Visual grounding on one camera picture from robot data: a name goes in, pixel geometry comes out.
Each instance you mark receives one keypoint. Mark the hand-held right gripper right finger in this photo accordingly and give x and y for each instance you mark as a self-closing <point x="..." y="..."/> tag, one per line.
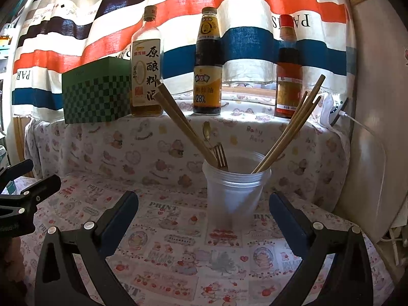
<point x="287" y="226"/>

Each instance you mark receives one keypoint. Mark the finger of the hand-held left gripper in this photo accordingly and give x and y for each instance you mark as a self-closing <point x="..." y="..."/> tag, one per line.
<point x="17" y="170"/>
<point x="28" y="200"/>

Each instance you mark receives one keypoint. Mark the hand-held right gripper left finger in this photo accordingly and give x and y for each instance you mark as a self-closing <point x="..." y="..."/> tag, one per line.
<point x="118" y="226"/>

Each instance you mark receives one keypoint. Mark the clear plastic cup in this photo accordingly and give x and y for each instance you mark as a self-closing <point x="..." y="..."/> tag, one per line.
<point x="236" y="197"/>

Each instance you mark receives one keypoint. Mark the metal fork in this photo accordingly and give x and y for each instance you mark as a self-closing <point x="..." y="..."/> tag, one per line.
<point x="220" y="156"/>

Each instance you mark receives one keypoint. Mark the gold spoon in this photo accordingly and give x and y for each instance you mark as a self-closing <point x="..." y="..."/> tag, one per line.
<point x="206" y="131"/>

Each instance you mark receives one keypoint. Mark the person's left forearm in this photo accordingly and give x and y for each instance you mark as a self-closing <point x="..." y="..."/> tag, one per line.
<point x="9" y="261"/>

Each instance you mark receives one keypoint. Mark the printed tablecloth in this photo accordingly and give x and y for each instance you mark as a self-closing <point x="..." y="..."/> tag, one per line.
<point x="127" y="153"/>

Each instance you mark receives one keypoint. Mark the green checkered box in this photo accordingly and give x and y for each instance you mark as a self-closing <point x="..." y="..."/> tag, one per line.
<point x="95" y="95"/>

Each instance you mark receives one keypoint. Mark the white round device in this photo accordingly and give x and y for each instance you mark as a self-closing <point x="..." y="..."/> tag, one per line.
<point x="334" y="111"/>

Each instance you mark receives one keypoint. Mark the cooking wine bottle white label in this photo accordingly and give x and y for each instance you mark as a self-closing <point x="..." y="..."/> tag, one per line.
<point x="143" y="79"/>

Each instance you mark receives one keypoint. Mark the white board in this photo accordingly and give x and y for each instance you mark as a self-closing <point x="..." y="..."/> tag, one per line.
<point x="376" y="102"/>

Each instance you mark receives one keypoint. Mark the red cap sauce bottle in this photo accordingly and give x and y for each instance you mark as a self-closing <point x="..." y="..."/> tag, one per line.
<point x="288" y="70"/>

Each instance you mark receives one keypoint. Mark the striped curtain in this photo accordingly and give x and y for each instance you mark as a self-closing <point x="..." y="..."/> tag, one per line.
<point x="248" y="12"/>

